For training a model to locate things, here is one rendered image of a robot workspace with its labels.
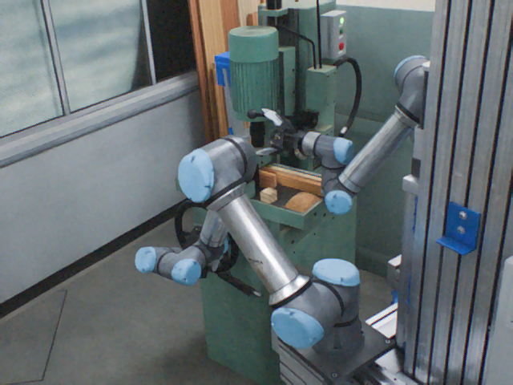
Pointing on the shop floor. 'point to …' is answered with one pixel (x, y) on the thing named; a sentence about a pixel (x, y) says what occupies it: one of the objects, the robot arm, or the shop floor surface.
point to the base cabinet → (269, 359)
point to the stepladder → (229, 95)
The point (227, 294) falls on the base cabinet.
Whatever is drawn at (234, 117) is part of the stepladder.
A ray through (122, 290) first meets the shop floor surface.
